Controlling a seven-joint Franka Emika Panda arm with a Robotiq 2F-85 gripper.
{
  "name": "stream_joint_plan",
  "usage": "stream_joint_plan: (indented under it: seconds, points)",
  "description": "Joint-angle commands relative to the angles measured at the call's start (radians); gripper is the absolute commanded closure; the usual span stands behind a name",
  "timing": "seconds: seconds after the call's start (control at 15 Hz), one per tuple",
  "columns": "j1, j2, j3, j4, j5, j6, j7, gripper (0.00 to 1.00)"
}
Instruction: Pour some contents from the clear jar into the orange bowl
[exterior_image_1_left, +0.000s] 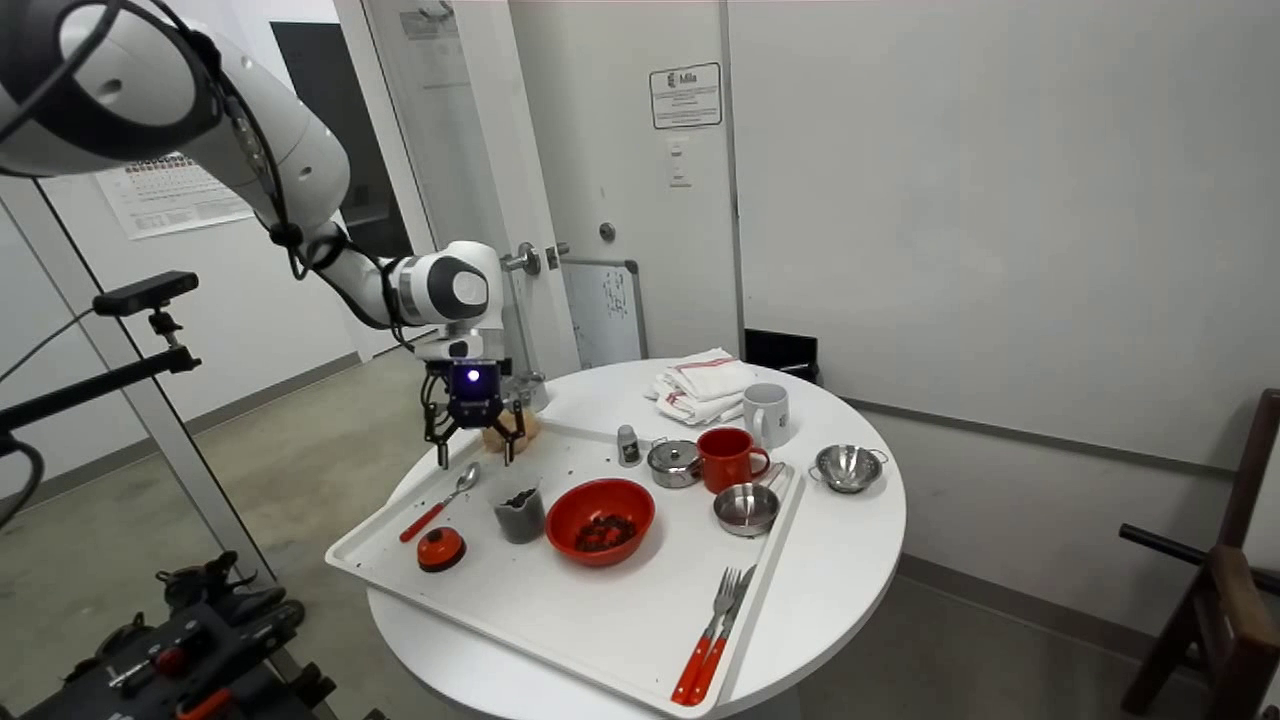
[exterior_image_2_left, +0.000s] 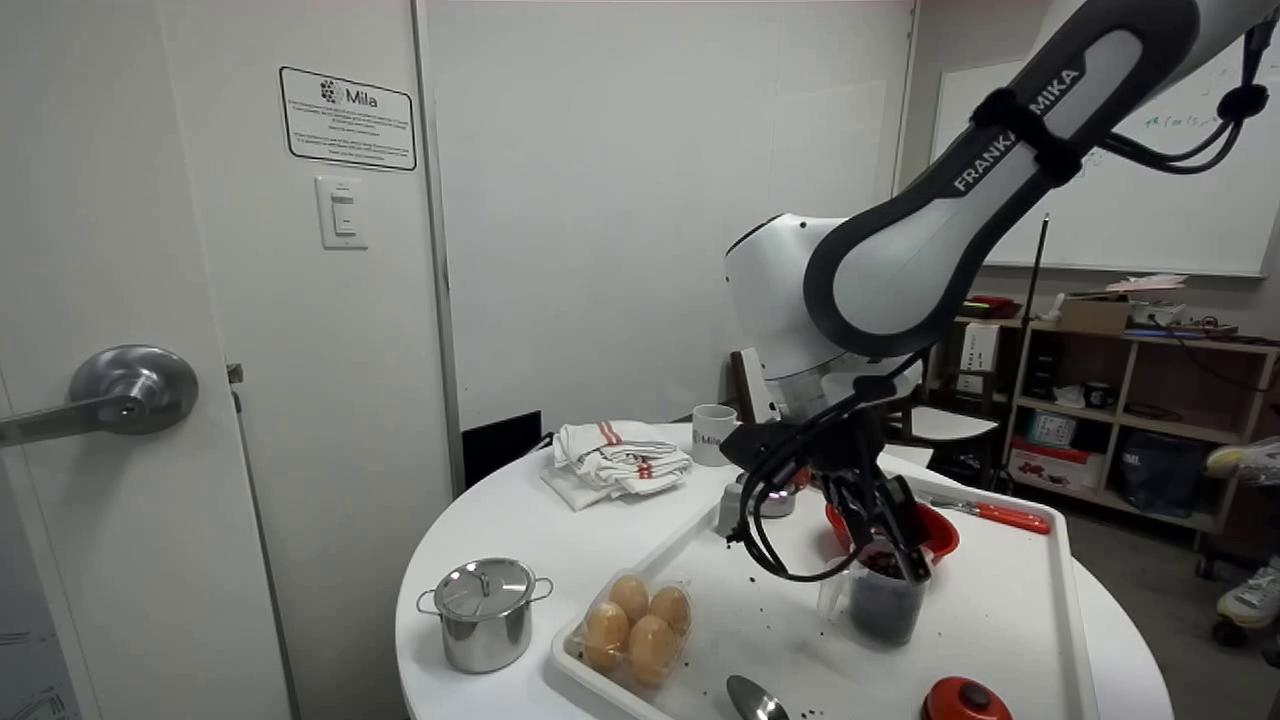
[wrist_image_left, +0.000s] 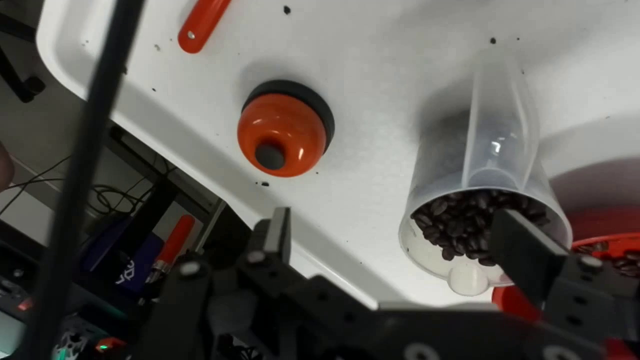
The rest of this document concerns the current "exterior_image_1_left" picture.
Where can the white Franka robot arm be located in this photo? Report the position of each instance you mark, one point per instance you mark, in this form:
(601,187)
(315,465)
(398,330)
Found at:
(273,132)

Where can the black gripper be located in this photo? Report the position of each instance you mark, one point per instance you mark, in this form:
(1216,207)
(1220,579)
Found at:
(465,394)

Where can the aluminium frame post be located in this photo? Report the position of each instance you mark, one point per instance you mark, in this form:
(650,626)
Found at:
(147,400)

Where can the small steel lidded pot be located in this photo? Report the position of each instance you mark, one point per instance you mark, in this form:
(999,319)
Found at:
(673,461)

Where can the white wall sign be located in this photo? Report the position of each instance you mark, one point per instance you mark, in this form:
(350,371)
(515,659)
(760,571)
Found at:
(685,97)

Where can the grey shaker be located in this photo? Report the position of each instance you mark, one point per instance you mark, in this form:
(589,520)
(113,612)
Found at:
(625,444)

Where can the dark cup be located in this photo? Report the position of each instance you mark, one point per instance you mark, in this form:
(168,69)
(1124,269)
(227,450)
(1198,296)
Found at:
(522,513)

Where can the white cloth with red stripes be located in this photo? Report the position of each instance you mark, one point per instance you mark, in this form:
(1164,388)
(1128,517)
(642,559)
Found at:
(701,386)

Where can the black camera stand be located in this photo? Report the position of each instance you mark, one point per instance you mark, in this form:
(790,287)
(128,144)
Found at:
(95,386)

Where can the black box by wall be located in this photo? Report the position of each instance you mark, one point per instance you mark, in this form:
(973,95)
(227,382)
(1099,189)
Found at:
(783,352)

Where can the white tray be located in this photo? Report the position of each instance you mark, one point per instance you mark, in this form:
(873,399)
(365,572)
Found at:
(587,603)

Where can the wooden chair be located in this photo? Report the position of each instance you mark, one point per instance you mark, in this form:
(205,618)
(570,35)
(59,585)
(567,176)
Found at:
(1205,595)

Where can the red mug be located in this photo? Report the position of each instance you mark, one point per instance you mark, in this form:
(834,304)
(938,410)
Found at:
(725,457)

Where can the paper wall poster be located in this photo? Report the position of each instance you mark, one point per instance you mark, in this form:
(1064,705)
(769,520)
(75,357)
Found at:
(166,196)

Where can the bread rolls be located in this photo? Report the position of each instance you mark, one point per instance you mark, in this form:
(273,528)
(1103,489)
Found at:
(529,428)

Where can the orange round lid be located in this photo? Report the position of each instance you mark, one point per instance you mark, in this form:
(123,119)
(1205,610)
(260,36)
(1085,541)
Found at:
(441,549)

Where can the small steel bowl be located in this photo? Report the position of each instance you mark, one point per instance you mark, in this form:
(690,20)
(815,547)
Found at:
(851,465)
(745,511)

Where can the black camera on stand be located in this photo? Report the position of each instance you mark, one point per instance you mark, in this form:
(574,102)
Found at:
(147,288)

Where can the orange bowl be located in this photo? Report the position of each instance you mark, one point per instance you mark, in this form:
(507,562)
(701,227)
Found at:
(601,520)

